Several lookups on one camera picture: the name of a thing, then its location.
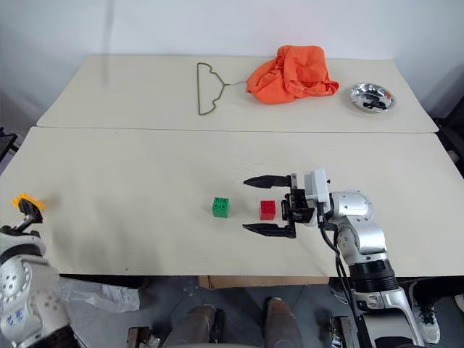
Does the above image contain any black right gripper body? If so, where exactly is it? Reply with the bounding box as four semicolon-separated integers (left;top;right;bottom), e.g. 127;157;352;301
281;186;315;223

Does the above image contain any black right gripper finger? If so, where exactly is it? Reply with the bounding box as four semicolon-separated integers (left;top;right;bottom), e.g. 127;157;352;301
241;220;297;239
243;173;299;190

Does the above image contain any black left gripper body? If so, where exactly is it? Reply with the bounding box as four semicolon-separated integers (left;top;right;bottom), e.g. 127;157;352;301
0;224;41;239

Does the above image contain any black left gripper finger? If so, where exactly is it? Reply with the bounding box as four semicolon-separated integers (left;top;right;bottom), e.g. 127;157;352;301
14;198;44;231

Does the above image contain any red toy cube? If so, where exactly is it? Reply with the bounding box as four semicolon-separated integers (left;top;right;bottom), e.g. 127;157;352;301
260;199;278;221

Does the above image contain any green toy cube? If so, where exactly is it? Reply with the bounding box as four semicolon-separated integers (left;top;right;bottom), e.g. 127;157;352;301
211;196;231;219

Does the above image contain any black equipment beside table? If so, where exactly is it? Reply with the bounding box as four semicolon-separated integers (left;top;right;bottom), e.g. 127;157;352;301
0;127;18;162

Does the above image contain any dark rounded robot leg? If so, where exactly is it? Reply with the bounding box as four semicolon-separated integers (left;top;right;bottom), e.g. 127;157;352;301
170;303;219;344
265;297;305;348

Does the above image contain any clear plastic bag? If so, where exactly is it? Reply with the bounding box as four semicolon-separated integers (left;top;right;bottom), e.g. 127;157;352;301
59;276;141;313

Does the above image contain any crumpled orange cloth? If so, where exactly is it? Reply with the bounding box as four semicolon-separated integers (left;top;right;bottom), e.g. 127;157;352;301
245;44;340;106

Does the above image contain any black object in bowl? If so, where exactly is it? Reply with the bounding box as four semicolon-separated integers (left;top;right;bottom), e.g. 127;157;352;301
361;95;391;110

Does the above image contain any shiny metal bowl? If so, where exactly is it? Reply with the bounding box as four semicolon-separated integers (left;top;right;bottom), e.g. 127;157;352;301
349;82;397;115

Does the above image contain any white sneaker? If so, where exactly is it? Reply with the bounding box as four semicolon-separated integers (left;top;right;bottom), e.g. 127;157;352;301
409;282;442;344

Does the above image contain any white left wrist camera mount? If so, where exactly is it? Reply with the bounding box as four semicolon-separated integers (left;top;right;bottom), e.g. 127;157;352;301
0;232;47;262

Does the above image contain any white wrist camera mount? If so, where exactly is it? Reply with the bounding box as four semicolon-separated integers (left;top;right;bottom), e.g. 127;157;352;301
303;167;333;204
0;232;47;262

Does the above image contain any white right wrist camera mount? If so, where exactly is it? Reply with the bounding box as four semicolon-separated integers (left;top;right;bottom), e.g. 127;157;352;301
303;167;333;204

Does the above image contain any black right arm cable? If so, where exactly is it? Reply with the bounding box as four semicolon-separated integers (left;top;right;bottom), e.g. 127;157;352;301
317;202;360;309

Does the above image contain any thin wire clothes hanger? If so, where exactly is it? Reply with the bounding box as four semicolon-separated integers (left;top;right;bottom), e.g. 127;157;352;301
196;62;249;117

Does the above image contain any black frame beside table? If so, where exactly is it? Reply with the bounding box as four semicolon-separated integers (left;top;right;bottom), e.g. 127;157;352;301
433;103;464;184

